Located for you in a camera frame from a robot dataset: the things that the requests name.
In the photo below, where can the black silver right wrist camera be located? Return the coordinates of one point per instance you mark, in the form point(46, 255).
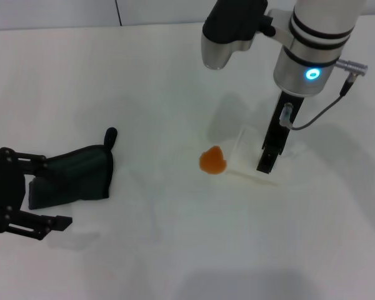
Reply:
point(228, 28)

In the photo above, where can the dark blue-green rag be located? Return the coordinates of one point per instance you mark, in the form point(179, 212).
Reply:
point(81, 175)

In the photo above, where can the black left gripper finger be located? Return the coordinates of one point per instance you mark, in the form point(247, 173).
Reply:
point(28, 160)
point(25, 217)

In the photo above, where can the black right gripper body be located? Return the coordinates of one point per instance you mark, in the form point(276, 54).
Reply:
point(273, 136)

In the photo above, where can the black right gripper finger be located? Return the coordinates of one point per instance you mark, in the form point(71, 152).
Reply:
point(267, 162)

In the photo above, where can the orange-brown liquid stain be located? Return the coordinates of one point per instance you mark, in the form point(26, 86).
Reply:
point(212, 161)

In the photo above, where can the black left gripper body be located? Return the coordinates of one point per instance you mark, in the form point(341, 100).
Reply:
point(3, 187)

